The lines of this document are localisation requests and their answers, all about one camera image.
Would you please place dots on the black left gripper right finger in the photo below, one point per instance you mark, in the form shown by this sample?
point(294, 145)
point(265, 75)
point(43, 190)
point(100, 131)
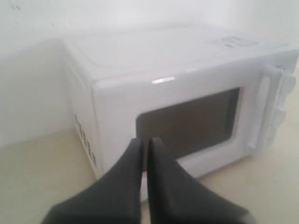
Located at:
point(175, 197)

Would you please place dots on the white microwave oven body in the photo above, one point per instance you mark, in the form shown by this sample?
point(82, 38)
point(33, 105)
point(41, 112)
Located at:
point(97, 59)

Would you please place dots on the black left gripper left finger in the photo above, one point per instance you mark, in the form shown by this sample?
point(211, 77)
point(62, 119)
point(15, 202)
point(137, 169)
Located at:
point(113, 199)

